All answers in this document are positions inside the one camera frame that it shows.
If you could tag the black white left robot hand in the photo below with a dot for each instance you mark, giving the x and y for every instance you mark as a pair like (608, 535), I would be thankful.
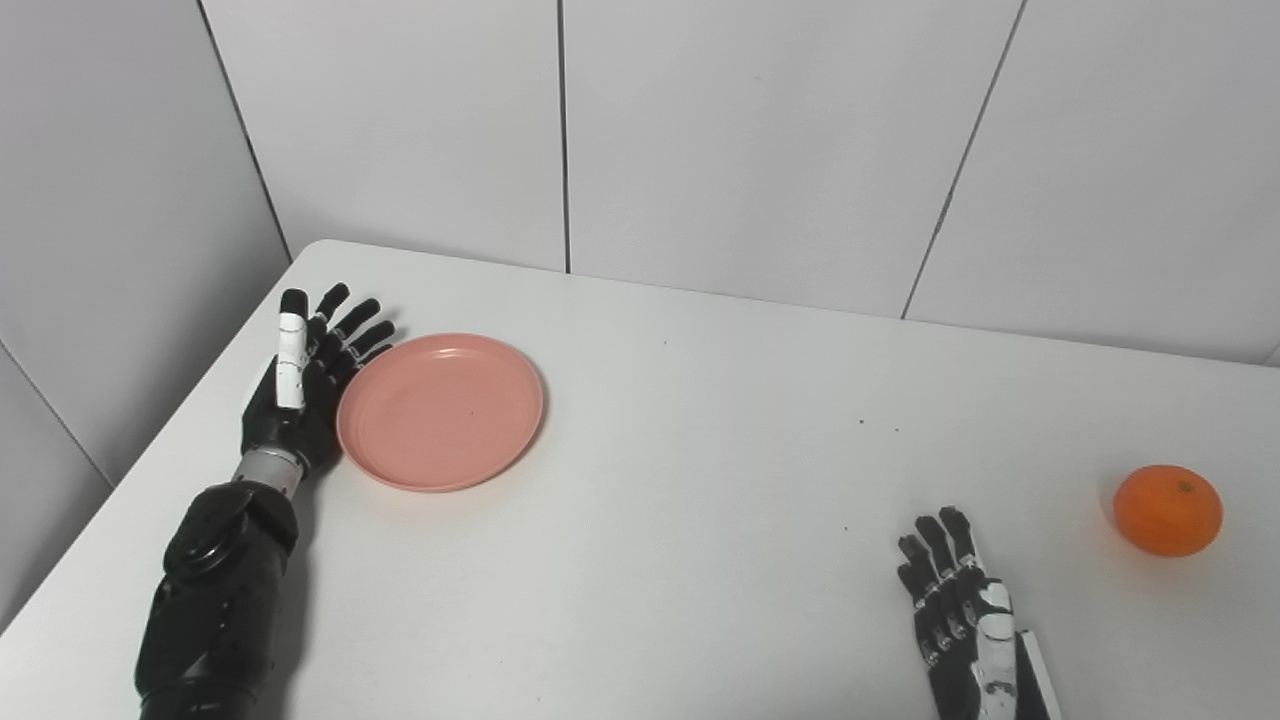
(290, 400)

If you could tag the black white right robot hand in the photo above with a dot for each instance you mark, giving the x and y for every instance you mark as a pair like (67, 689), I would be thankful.
(975, 640)

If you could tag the pink round plate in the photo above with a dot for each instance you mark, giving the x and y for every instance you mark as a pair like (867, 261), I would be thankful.
(440, 412)

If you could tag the orange fruit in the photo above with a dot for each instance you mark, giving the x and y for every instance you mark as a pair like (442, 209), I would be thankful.
(1168, 510)

